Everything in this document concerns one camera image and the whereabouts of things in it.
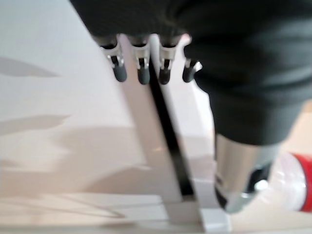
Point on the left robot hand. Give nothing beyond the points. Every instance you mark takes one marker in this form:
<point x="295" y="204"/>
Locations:
<point x="243" y="61"/>

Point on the clear bottle with red label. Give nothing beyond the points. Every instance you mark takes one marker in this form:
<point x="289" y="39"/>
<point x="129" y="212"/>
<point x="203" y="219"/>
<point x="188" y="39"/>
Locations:
<point x="291" y="181"/>

